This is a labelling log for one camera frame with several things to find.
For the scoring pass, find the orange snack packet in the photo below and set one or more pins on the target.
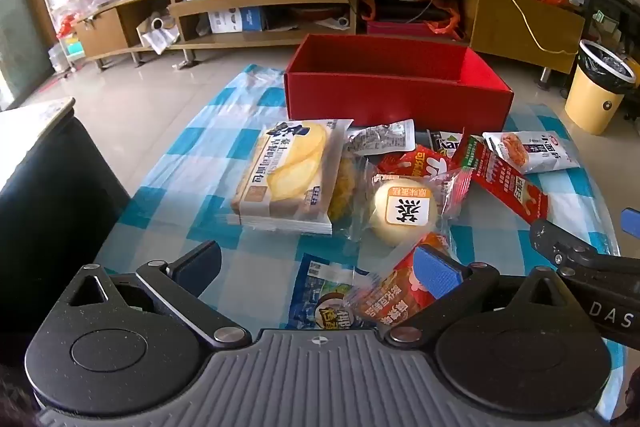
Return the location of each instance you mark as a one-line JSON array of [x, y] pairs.
[[390, 302]]

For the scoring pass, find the round cake clear packet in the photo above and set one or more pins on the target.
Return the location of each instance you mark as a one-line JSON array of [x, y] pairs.
[[400, 212]]

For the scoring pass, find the blue coconut snack packet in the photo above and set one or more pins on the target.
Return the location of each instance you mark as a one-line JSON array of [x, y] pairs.
[[320, 297]]

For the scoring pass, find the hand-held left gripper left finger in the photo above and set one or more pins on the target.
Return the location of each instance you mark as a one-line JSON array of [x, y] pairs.
[[200, 269]]

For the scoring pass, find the flat magenta box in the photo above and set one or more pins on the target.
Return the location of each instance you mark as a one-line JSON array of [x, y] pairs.
[[395, 28]]

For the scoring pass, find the small silver snack packet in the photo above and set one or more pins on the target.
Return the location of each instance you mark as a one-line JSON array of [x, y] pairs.
[[380, 138]]

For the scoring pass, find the long red snack packet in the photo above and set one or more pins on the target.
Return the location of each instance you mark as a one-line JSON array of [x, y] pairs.
[[500, 177]]

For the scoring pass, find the blue white carton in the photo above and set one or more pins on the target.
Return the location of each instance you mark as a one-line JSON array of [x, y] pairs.
[[240, 19]]

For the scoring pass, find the dark sofa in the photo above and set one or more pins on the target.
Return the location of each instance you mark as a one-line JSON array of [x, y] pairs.
[[50, 217]]

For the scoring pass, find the orange plastic bag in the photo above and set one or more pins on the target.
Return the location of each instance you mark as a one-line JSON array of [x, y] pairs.
[[445, 19]]

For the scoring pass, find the white paper bag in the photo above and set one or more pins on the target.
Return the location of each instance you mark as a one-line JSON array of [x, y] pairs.
[[157, 37]]

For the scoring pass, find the sliced toast bread packet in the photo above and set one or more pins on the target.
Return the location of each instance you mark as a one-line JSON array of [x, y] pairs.
[[285, 177]]

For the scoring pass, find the yellow fried snack clear packet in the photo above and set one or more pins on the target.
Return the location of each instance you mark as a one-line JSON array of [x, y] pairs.
[[345, 187]]

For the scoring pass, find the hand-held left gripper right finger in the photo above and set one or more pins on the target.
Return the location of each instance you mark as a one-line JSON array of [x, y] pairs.
[[437, 274]]

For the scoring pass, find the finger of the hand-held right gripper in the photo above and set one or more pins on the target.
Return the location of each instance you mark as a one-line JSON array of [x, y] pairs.
[[631, 223], [555, 242]]

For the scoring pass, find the red puffed snack packet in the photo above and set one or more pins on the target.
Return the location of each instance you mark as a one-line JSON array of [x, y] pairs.
[[410, 164]]

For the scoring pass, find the red cardboard box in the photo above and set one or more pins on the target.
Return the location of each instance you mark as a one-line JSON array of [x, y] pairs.
[[390, 102]]

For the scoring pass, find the blue white checked tablecloth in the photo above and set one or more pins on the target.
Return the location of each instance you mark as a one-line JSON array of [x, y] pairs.
[[165, 187]]

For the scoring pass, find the white wafer packet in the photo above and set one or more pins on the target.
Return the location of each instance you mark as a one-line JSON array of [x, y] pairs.
[[446, 146]]

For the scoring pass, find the white spicy strip packet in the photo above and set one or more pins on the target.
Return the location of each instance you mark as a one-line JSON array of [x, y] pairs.
[[545, 154]]

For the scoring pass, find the white panel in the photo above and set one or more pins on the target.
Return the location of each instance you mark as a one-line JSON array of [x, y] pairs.
[[30, 127]]

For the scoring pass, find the yellow trash bin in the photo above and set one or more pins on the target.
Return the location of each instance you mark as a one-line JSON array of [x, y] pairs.
[[595, 97]]

